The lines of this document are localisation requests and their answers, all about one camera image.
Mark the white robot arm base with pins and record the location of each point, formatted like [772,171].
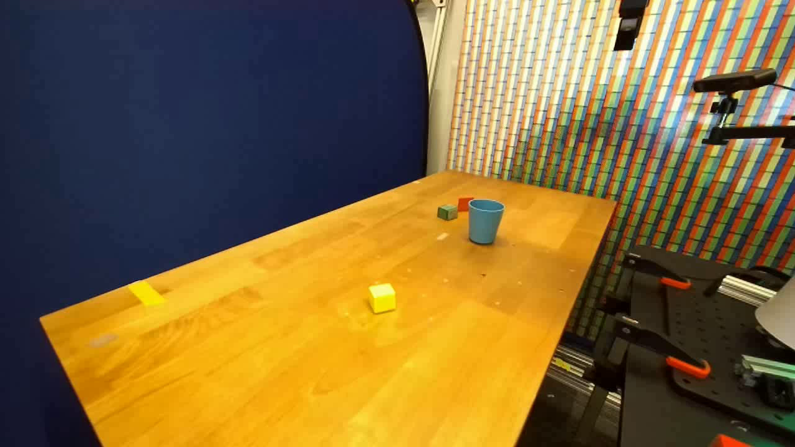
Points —
[781,315]

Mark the green cube block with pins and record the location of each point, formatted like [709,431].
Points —
[447,211]

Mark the red cube block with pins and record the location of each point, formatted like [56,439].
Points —
[463,201]

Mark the yellow cube block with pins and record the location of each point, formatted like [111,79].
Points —
[380,297]

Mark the blue plastic cup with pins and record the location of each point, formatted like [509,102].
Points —
[484,222]

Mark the dark blue backdrop panel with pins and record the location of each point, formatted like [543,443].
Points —
[190,140]

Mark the yellow tape strip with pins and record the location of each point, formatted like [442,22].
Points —
[148,293]

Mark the black hanging device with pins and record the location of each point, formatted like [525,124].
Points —
[629,21]

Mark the aluminium profile rail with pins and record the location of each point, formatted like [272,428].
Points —
[745,289]

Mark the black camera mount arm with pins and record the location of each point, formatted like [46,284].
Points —
[747,129]

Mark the black stereo camera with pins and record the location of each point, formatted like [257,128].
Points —
[734,79]

